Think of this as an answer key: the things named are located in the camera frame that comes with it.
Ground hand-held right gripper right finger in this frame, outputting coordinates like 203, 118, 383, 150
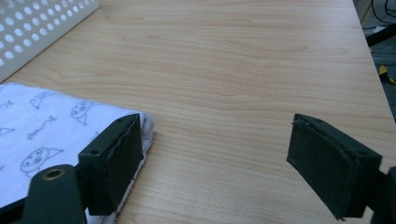
286, 113, 383, 221

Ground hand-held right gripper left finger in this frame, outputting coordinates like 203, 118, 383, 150
78, 113, 145, 217

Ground white printed cloth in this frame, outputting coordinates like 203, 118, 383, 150
0, 81, 156, 224

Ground black metal stand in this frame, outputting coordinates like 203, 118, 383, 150
365, 23, 396, 48

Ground white perforated basket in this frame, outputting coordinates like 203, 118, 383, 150
0, 0, 101, 84

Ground black cable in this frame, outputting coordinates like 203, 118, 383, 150
361, 0, 396, 31

